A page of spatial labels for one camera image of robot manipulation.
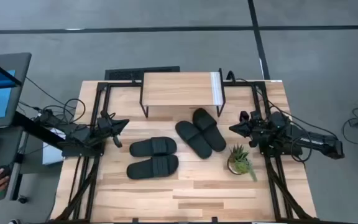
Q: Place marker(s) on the grey side desk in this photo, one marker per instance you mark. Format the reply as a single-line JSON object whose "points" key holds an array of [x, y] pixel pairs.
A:
{"points": [[9, 149]]}

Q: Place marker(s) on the black caster wheel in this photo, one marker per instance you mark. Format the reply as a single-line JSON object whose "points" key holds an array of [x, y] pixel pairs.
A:
{"points": [[22, 199]]}

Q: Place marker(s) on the white box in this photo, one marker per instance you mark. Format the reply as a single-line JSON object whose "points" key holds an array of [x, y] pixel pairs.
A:
{"points": [[51, 157]]}

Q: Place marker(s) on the black metal table frame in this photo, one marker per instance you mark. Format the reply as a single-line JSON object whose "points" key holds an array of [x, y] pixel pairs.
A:
{"points": [[89, 199]]}

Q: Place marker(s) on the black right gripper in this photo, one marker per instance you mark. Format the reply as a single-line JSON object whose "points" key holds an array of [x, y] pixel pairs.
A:
{"points": [[259, 129]]}

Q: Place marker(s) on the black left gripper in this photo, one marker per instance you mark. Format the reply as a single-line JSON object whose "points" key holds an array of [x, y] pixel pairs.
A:
{"points": [[106, 126]]}

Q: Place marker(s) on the wooden shelf black metal legs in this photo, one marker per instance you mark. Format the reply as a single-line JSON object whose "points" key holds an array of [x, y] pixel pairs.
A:
{"points": [[179, 88]]}

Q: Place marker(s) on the grey computer monitor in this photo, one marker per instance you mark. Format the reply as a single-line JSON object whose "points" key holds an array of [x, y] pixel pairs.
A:
{"points": [[14, 93]]}

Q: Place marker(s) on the black slide sandal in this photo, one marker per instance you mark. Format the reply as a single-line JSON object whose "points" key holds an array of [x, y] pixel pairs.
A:
{"points": [[211, 130], [141, 147], [141, 169], [194, 140]]}

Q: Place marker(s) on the potted green succulent plant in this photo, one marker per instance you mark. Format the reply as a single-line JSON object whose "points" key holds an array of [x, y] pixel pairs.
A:
{"points": [[239, 161]]}

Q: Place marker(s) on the black computer mouse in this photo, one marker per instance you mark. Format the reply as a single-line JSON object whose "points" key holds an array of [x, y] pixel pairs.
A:
{"points": [[5, 172]]}

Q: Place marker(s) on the black support beam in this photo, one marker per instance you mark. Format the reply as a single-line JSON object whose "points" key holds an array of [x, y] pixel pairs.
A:
{"points": [[33, 127]]}

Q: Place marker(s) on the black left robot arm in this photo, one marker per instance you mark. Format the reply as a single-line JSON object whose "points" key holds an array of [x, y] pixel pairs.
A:
{"points": [[79, 136]]}

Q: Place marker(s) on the black floor vent grille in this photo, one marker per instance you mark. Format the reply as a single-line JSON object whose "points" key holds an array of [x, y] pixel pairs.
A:
{"points": [[123, 74]]}

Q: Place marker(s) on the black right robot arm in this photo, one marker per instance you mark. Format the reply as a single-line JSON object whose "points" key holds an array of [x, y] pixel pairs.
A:
{"points": [[315, 141]]}

